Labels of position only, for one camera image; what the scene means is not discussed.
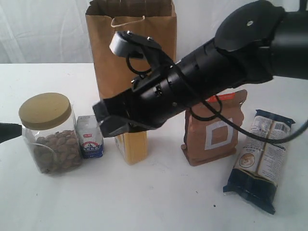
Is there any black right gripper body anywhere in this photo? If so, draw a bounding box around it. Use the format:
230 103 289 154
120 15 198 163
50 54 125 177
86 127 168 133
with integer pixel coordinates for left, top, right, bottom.
112 69 190 131

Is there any yellow millet bottle white cap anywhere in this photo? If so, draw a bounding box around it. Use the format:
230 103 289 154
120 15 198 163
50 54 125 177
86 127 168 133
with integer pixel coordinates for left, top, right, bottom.
115 131 148 165

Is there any almond jar with gold lid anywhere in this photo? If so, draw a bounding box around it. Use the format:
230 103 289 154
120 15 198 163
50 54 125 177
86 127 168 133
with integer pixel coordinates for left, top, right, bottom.
18 92 82 175

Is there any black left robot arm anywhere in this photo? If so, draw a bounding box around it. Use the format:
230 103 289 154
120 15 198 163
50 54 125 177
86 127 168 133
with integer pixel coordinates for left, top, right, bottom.
0 123 22 143

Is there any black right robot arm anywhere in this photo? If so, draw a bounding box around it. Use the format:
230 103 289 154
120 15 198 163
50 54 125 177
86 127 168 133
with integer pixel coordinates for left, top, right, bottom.
93 0 308 137

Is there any brown paper bag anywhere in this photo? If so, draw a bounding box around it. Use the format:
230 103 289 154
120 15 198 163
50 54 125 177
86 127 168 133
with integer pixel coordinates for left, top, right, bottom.
85 0 177 99

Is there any small blue white milk carton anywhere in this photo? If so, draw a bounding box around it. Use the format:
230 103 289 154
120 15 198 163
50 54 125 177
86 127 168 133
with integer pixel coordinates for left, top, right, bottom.
76 115 104 159

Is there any brown standup pouch orange label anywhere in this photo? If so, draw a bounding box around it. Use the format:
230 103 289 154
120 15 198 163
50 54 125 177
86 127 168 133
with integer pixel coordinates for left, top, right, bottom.
181 90 247 166

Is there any dark blue biscuit package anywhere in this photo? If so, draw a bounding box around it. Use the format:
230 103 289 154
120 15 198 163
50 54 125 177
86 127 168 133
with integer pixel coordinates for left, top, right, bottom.
223 109 295 215

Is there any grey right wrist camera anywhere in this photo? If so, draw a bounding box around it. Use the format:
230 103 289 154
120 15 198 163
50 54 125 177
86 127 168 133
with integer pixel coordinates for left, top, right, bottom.
109 30 164 61

